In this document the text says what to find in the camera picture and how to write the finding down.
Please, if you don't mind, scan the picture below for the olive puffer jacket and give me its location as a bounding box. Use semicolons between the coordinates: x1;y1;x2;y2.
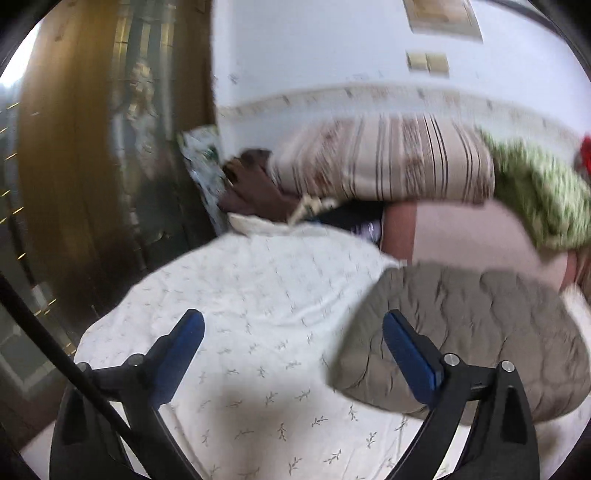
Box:
329;263;590;422

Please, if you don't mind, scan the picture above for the white patterned bed sheet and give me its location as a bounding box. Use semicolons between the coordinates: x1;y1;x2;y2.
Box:
75;216;590;479

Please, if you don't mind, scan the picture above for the pink quilted mattress pad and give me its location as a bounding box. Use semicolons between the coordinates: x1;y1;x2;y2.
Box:
381;200;577;290

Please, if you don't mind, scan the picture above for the wooden wardrobe door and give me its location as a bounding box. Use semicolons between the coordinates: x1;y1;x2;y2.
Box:
14;1;214;337

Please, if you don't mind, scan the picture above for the green white patterned blanket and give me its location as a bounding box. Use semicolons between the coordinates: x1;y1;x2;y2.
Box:
477;129;590;251

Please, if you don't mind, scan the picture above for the floral cream cloth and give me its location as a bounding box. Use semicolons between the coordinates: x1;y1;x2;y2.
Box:
287;194;341;225

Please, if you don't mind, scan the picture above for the brown cloth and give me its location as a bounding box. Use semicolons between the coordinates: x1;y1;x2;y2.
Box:
217;148;300;223

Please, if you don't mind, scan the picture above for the striped beige pillow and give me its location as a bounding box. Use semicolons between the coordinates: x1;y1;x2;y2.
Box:
267;114;495;204

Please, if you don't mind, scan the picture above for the black cable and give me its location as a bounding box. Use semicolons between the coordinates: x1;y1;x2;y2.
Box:
0;271;195;480

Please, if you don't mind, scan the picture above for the beige wall switch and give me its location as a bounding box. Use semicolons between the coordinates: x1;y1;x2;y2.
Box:
407;52;450;76

